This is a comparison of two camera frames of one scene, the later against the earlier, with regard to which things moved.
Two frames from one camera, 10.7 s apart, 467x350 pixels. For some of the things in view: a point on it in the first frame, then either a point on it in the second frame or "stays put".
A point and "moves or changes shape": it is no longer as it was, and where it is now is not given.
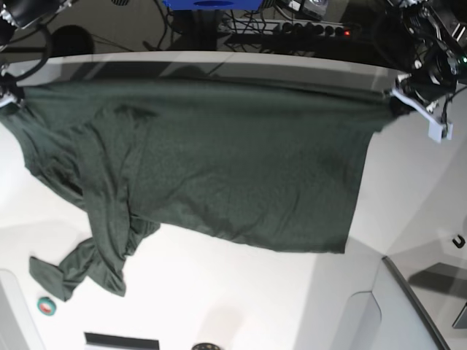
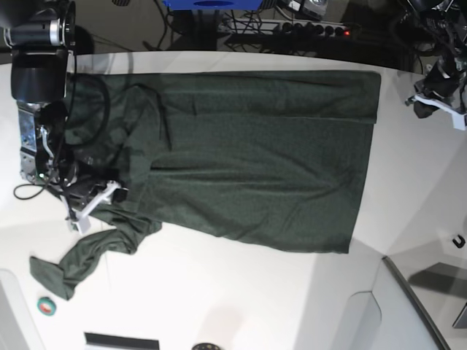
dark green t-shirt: [268, 165] moves or changes shape
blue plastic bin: [214, 5] stays put
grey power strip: [282, 28] stays put
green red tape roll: [46, 306] stays put
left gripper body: [10, 92] to [83, 191]
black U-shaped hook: [462, 240] stays put
